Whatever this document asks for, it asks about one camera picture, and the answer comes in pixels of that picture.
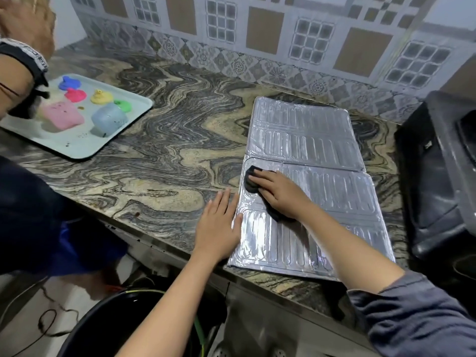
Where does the green hose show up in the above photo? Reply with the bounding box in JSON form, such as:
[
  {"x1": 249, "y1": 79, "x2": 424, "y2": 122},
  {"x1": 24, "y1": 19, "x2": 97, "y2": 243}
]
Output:
[{"x1": 126, "y1": 289, "x2": 207, "y2": 357}]

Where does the person's left hand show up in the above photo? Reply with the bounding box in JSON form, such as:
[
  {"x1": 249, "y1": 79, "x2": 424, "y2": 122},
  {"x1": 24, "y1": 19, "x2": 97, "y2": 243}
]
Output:
[{"x1": 193, "y1": 189, "x2": 244, "y2": 263}]

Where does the another person's forearm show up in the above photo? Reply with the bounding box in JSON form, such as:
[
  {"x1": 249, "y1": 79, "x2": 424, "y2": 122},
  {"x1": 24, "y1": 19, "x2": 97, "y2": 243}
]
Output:
[{"x1": 0, "y1": 54, "x2": 39, "y2": 121}]

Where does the black floor cable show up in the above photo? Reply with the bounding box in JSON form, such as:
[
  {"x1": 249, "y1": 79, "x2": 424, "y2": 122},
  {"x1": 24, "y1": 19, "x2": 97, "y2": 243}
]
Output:
[{"x1": 0, "y1": 279, "x2": 80, "y2": 357}]

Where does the person's left forearm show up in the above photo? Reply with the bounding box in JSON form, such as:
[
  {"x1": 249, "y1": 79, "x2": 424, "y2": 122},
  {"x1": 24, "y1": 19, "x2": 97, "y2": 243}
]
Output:
[{"x1": 115, "y1": 249, "x2": 233, "y2": 357}]

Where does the yellow clay shape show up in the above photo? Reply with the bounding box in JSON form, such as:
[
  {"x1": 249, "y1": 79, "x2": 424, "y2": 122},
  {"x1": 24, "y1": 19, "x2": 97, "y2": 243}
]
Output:
[{"x1": 90, "y1": 89, "x2": 114, "y2": 106}]

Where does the blue clay shape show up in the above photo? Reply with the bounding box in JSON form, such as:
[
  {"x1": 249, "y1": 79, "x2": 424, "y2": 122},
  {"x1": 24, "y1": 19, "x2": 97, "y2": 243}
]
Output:
[{"x1": 58, "y1": 75, "x2": 82, "y2": 92}]

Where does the light blue plastic cup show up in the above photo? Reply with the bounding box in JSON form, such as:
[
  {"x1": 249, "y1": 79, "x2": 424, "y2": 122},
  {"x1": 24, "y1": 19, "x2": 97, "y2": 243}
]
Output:
[{"x1": 91, "y1": 103, "x2": 128, "y2": 138}]

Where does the black bucket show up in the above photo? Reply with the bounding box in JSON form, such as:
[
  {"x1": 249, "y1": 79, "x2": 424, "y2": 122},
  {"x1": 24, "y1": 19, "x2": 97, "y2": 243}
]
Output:
[{"x1": 58, "y1": 290, "x2": 228, "y2": 357}]

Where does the black and white wristband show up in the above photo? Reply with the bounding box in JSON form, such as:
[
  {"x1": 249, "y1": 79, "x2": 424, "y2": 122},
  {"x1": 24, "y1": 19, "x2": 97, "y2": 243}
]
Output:
[{"x1": 0, "y1": 38, "x2": 50, "y2": 88}]

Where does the silver foil splash guard panel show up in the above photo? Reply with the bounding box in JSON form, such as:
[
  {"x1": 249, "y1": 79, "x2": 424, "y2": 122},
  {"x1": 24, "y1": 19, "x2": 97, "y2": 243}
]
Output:
[{"x1": 227, "y1": 96, "x2": 397, "y2": 283}]

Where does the black gas stove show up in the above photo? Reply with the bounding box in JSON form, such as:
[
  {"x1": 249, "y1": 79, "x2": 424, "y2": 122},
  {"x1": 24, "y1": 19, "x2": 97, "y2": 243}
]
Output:
[{"x1": 393, "y1": 90, "x2": 476, "y2": 261}]

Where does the person's right hand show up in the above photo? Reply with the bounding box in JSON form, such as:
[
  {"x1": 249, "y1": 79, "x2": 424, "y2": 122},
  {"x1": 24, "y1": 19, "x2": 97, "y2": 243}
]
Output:
[{"x1": 247, "y1": 169, "x2": 316, "y2": 220}]

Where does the person's right forearm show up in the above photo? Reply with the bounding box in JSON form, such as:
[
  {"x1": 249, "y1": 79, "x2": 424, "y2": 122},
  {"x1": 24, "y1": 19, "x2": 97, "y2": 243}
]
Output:
[{"x1": 297, "y1": 208, "x2": 476, "y2": 357}]

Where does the pale blue plastic tray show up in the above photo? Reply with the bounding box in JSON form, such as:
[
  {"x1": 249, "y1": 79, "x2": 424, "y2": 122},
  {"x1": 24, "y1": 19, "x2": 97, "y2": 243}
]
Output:
[{"x1": 0, "y1": 73, "x2": 154, "y2": 160}]

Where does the magenta clay shape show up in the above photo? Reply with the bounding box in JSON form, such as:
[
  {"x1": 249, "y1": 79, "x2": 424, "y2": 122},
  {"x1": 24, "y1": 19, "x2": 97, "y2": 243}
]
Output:
[{"x1": 64, "y1": 88, "x2": 88, "y2": 104}]

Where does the black cleaning cloth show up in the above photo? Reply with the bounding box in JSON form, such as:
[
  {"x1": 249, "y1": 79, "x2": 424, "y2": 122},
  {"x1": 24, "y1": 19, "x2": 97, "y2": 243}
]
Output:
[{"x1": 243, "y1": 165, "x2": 298, "y2": 222}]

